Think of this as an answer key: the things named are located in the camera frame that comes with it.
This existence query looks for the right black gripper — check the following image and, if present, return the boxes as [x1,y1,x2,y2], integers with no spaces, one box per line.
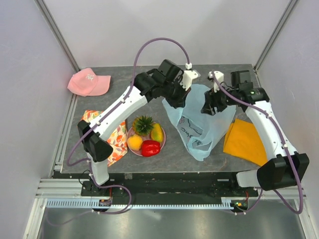
[201,83,239,116]

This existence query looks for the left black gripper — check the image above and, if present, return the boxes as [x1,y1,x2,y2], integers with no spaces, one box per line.
[162,79,192,110]

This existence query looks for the light blue plastic bag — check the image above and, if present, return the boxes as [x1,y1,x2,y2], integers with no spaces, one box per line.
[162,84,236,161]

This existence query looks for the fake pineapple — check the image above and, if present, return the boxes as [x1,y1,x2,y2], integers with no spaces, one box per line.
[132,116,154,137]

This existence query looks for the fake mango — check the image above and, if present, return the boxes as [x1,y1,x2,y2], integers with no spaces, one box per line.
[151,123,164,143]

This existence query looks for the fake red pepper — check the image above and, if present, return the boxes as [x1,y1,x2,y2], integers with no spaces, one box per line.
[141,140,161,157]

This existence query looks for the fake peach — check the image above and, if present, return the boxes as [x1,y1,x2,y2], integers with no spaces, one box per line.
[127,134,143,151]

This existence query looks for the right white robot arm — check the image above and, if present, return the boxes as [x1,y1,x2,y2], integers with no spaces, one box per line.
[201,70,310,196]

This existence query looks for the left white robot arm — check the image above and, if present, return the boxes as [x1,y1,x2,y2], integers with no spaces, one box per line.
[78,60,195,196]

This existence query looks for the orange folded cloth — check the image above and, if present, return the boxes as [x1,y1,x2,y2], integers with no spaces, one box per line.
[223,119,267,166]

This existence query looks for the pink plate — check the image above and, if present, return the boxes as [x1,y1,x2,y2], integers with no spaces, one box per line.
[127,128,166,156]

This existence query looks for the floral patterned cloth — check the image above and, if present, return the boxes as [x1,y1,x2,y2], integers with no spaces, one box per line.
[82,110,128,166]

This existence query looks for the pink cap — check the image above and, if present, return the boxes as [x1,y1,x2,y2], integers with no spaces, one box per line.
[67,68,111,97]

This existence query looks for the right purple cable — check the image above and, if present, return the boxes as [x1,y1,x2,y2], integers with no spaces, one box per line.
[211,73,305,215]

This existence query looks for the purple cable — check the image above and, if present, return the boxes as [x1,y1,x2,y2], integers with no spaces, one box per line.
[211,73,305,215]
[66,37,191,167]

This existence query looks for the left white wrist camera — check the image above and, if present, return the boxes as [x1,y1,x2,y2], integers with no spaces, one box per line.
[180,63,200,91]

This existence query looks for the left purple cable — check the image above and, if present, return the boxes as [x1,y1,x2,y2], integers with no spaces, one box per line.
[66,37,191,167]

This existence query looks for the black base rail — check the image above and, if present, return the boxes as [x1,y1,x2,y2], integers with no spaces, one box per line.
[81,171,257,200]

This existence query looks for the slotted cable duct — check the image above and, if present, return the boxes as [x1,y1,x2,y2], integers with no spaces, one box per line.
[46,198,235,210]

